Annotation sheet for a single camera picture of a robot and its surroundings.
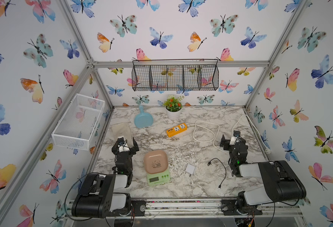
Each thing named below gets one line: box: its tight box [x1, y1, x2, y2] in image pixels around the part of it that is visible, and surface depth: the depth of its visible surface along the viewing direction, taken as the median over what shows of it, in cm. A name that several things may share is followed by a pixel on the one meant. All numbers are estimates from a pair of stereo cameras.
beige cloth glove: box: [111, 122, 132, 148], surface depth 107 cm
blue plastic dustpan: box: [134, 104, 154, 129], surface depth 116 cm
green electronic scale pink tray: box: [143, 149, 171, 187], surface depth 85 cm
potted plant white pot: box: [162, 94, 185, 121], surface depth 106 cm
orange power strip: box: [166, 122, 188, 138], surface depth 106 cm
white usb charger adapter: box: [185, 163, 196, 178], surface depth 88 cm
